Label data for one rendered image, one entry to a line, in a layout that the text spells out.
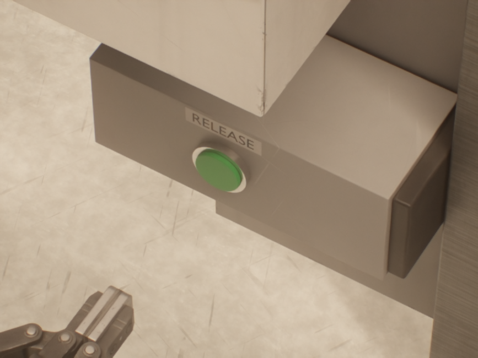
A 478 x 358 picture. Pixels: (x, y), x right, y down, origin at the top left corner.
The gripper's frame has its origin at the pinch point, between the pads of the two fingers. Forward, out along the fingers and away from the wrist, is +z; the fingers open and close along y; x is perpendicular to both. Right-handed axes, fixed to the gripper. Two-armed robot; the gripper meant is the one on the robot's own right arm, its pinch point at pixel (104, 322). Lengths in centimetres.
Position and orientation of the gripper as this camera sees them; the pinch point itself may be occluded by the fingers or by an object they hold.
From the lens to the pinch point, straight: 145.5
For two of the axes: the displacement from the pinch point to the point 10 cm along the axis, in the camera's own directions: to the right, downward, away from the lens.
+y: -8.6, -4.1, 3.1
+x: 0.0, 6.0, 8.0
